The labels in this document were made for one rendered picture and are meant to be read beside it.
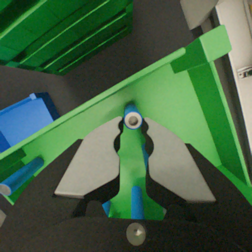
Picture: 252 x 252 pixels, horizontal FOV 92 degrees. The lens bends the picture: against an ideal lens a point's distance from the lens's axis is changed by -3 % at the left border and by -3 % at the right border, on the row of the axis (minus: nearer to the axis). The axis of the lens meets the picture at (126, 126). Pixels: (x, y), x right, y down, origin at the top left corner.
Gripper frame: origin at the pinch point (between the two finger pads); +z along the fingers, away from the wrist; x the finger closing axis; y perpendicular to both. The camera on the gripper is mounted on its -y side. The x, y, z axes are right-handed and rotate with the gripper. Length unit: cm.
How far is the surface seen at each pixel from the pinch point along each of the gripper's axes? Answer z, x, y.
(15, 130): 33, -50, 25
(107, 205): 0.6, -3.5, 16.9
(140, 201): -0.4, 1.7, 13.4
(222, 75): 35.9, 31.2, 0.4
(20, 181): -1.3, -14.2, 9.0
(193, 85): 6.7, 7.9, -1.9
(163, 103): 6.2, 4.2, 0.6
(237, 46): 26.5, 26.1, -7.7
